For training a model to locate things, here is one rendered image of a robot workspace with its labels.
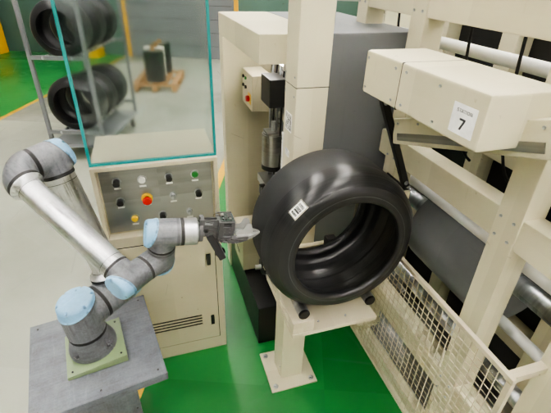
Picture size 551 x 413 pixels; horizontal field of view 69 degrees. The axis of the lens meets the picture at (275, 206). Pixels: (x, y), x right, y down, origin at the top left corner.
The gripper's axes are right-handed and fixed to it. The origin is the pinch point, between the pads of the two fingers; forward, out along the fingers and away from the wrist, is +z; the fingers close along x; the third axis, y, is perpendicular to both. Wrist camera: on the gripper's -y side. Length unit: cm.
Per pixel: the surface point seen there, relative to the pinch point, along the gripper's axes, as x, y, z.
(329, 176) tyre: -6.1, 25.0, 19.8
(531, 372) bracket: -59, -16, 74
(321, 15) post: 26, 69, 21
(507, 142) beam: -36, 49, 52
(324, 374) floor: 22, -117, 62
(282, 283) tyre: -11.1, -13.8, 8.5
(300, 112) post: 26.0, 35.9, 19.7
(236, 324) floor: 73, -122, 22
